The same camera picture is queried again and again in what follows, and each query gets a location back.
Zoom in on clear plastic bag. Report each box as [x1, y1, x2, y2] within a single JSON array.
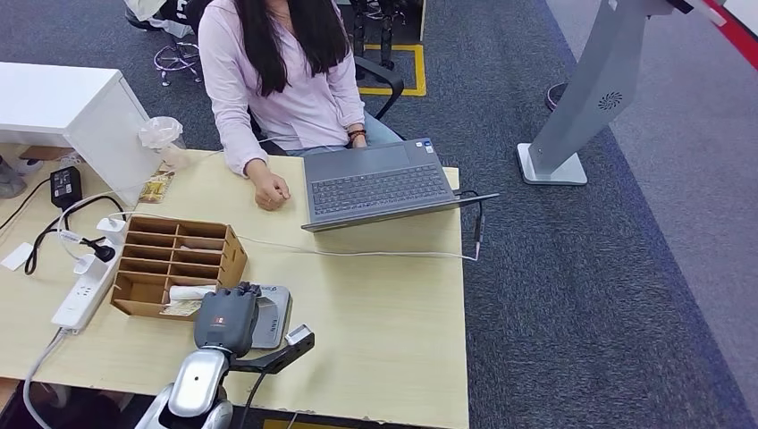
[[138, 116, 190, 172]]

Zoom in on black power adapter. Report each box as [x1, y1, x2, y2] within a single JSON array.
[[50, 166, 83, 209]]

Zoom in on grey power strip cable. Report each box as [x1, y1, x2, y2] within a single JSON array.
[[22, 328, 66, 429]]

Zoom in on printed room key card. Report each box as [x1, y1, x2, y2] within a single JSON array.
[[159, 300, 204, 318]]

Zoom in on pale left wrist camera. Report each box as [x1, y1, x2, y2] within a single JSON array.
[[283, 324, 314, 348]]

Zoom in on white power strip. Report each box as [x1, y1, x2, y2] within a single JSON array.
[[51, 240, 122, 332]]

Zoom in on grey kiosk stand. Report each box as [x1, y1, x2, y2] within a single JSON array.
[[516, 0, 729, 186]]

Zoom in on person's right hand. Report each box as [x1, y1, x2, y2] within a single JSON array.
[[244, 158, 292, 212]]

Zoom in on black stand legs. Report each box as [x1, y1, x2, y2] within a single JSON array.
[[349, 0, 425, 71]]

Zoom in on black office chair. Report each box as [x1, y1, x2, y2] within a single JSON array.
[[248, 54, 405, 156]]

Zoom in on grey laptop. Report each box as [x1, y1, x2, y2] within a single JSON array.
[[299, 137, 501, 233]]

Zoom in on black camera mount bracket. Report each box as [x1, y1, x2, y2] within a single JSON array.
[[227, 334, 316, 375]]

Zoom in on white cabinet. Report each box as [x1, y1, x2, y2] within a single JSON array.
[[0, 62, 164, 207]]

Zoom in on red barrier strip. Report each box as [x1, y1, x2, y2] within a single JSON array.
[[707, 0, 758, 71]]

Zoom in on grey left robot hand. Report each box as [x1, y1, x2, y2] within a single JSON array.
[[193, 282, 263, 359]]

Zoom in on small white label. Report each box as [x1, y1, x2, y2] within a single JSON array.
[[0, 241, 35, 273]]

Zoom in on black adapter cable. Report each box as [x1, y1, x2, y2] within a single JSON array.
[[23, 194, 127, 276]]

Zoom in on grey rounded object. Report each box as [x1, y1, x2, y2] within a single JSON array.
[[0, 156, 28, 199]]

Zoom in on yellow snack packet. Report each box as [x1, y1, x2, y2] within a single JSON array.
[[139, 172, 176, 205]]

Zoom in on yellow floor tape frame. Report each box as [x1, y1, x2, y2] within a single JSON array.
[[357, 42, 427, 97]]

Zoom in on cardboard card organizer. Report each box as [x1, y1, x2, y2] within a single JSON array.
[[110, 215, 248, 323]]

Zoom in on seated person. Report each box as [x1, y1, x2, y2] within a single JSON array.
[[198, 0, 404, 211]]

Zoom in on black power plug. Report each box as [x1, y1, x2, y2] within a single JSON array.
[[81, 236, 117, 264]]

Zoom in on black round base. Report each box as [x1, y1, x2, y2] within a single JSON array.
[[544, 81, 569, 113]]

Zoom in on grey card reader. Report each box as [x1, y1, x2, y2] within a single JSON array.
[[248, 283, 292, 350]]

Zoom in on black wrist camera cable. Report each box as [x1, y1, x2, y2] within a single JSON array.
[[236, 369, 271, 429]]

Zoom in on chrome stool base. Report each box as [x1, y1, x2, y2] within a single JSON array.
[[154, 36, 203, 87]]

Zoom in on white paper roll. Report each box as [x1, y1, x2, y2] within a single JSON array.
[[168, 285, 217, 303]]

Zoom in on black laptop plug cable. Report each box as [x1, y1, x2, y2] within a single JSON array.
[[454, 189, 487, 262]]

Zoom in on long white cable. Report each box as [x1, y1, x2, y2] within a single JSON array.
[[106, 210, 481, 262]]

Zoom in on crouching person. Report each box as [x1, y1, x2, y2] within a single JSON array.
[[124, 0, 206, 39]]

